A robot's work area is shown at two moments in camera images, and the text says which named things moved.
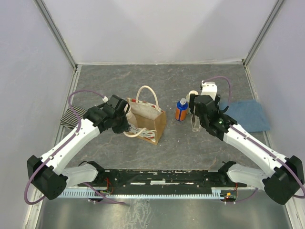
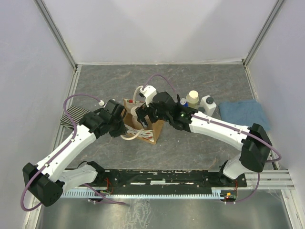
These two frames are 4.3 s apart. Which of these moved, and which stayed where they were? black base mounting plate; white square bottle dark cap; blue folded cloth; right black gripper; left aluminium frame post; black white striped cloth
Moved: white square bottle dark cap; right black gripper
Stayed: blue folded cloth; black white striped cloth; black base mounting plate; left aluminium frame post
